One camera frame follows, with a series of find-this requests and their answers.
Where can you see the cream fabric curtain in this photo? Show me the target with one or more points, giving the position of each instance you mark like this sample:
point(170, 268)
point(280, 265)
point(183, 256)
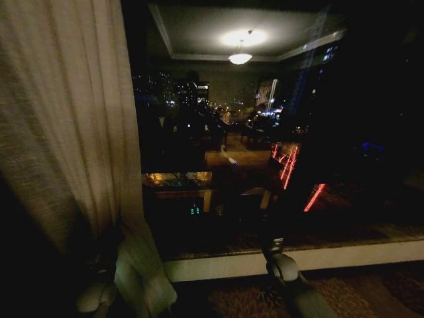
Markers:
point(66, 99)

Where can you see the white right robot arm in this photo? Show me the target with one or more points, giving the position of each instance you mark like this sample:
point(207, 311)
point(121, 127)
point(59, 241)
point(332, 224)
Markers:
point(291, 281)

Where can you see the white window sill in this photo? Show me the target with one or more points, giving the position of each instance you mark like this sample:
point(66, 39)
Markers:
point(348, 256)

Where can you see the large glass window pane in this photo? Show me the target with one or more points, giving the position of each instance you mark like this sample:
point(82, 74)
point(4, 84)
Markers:
point(251, 132)

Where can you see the domed ceiling lamp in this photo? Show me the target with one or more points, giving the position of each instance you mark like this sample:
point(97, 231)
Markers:
point(240, 58)

